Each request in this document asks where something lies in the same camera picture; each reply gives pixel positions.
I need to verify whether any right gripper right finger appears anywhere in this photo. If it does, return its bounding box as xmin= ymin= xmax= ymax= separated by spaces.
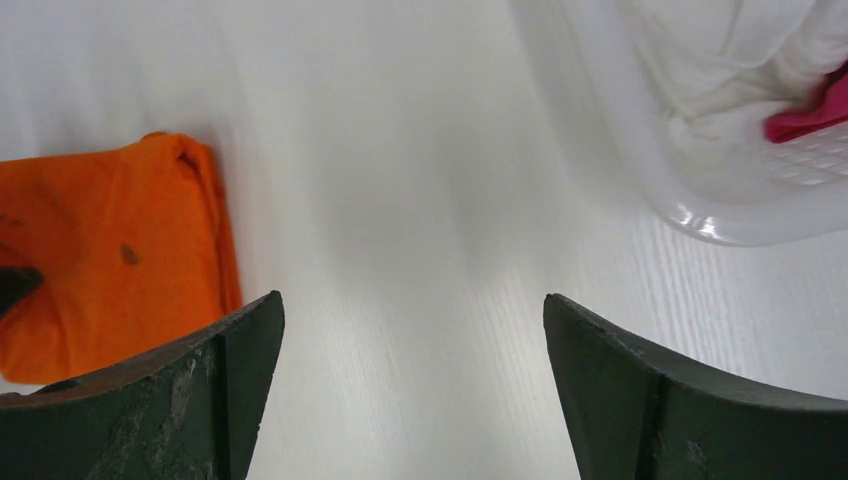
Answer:
xmin=543 ymin=294 xmax=847 ymax=479

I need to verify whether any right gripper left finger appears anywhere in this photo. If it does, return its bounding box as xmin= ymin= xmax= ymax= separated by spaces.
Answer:
xmin=1 ymin=291 xmax=285 ymax=479

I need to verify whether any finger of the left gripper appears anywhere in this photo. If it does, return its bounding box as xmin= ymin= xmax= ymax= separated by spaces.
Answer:
xmin=0 ymin=267 xmax=43 ymax=318

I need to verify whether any orange t-shirt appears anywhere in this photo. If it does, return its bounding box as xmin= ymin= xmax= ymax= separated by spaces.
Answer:
xmin=1 ymin=132 xmax=243 ymax=384

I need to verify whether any white plastic basket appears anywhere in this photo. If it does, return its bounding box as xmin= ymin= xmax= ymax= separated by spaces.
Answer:
xmin=512 ymin=1 xmax=847 ymax=246

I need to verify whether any white t-shirt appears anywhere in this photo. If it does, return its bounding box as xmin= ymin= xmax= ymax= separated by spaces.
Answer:
xmin=616 ymin=0 xmax=848 ymax=200

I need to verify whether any magenta t-shirt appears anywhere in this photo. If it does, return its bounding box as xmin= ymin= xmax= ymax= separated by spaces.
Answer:
xmin=763 ymin=62 xmax=847 ymax=144

